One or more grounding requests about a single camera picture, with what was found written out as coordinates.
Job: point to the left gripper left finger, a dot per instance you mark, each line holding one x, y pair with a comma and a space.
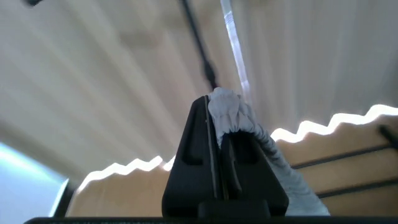
192, 161

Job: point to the black clothes rack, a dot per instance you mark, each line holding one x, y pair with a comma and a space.
200, 46

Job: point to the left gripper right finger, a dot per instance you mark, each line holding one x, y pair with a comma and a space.
252, 177

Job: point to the pale grey shorts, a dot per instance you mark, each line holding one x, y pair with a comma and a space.
230, 109

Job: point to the beige curtain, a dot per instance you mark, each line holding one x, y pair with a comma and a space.
93, 77

